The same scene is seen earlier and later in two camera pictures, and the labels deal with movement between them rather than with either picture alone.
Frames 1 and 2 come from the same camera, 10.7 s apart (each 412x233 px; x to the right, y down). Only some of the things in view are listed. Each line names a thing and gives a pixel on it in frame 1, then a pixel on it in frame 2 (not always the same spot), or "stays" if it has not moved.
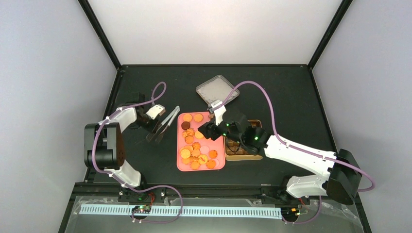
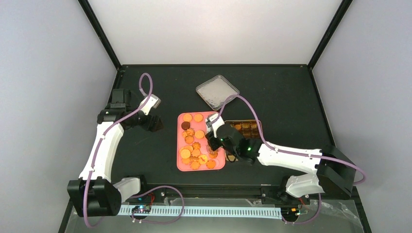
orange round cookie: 187,117 stays
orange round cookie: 198,135 stays
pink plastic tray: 195,151 stays
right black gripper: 208,127 → 213,145
